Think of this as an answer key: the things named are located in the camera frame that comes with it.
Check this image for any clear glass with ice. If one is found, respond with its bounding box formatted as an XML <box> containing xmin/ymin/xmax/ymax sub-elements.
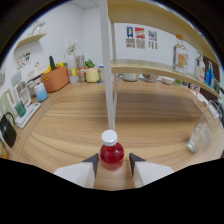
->
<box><xmin>186</xmin><ymin>99</ymin><xmax>224</xmax><ymax>154</ymax></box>

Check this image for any blue poster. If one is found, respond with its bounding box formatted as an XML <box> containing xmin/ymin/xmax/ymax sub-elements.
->
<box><xmin>125</xmin><ymin>26</ymin><xmax>135</xmax><ymax>49</ymax></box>

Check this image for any white and blue cup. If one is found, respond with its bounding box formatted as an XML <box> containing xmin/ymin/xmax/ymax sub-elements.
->
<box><xmin>33</xmin><ymin>82</ymin><xmax>49</xmax><ymax>103</ymax></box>

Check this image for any red poster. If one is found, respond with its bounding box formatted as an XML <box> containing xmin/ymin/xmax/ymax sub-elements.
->
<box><xmin>134</xmin><ymin>27</ymin><xmax>146</xmax><ymax>50</ymax></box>

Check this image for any multicolour poster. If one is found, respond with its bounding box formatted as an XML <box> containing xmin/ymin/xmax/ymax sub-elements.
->
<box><xmin>147</xmin><ymin>29</ymin><xmax>159</xmax><ymax>51</ymax></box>

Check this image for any green cup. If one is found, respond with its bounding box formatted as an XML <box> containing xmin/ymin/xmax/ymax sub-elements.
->
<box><xmin>14</xmin><ymin>100</ymin><xmax>27</xmax><ymax>118</ymax></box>

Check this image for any blue liquid bottle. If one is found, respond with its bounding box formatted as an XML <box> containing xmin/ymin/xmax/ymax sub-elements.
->
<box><xmin>205</xmin><ymin>60</ymin><xmax>216</xmax><ymax>87</ymax></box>

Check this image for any two-tier wooden shelf rack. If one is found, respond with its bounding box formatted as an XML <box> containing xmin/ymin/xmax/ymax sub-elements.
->
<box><xmin>98</xmin><ymin>0</ymin><xmax>223</xmax><ymax>131</ymax></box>

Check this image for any green leafy plant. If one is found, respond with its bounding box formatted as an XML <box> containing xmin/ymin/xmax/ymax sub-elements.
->
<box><xmin>84</xmin><ymin>59</ymin><xmax>96</xmax><ymax>69</ymax></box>

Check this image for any wooden wall shelf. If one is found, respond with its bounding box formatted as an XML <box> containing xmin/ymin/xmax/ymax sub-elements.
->
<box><xmin>13</xmin><ymin>32</ymin><xmax>48</xmax><ymax>52</ymax></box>

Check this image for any red liquid bottle white cap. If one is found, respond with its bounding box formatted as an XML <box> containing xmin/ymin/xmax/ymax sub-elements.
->
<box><xmin>99</xmin><ymin>129</ymin><xmax>125</xmax><ymax>172</ymax></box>

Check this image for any orange basket with fruit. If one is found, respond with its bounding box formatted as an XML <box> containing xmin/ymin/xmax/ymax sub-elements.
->
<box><xmin>40</xmin><ymin>55</ymin><xmax>70</xmax><ymax>94</ymax></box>

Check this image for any white tray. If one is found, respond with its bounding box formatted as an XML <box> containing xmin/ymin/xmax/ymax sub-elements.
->
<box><xmin>14</xmin><ymin>102</ymin><xmax>42</xmax><ymax>129</ymax></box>

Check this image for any black kettle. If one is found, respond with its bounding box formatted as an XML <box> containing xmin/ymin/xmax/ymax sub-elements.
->
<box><xmin>0</xmin><ymin>112</ymin><xmax>18</xmax><ymax>149</ymax></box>

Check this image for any white vase with flowers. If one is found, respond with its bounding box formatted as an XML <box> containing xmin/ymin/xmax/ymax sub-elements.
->
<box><xmin>65</xmin><ymin>40</ymin><xmax>78</xmax><ymax>70</ymax></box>

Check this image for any yellow pot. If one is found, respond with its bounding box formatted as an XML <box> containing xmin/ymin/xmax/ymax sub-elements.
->
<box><xmin>85</xmin><ymin>67</ymin><xmax>101</xmax><ymax>84</ymax></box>

